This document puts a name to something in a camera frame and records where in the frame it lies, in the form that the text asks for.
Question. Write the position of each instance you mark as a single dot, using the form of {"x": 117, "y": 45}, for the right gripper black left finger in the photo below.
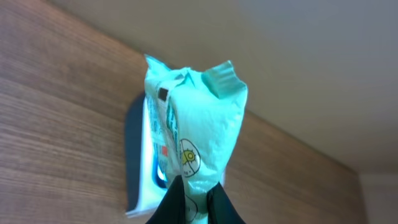
{"x": 171, "y": 210}

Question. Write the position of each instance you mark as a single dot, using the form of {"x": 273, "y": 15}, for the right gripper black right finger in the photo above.
{"x": 220, "y": 209}

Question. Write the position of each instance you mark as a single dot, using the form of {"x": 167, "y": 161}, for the pale green wipes pack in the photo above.
{"x": 195, "y": 120}

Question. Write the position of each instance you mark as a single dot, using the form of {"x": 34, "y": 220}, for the white barcode scanner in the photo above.
{"x": 144, "y": 194}

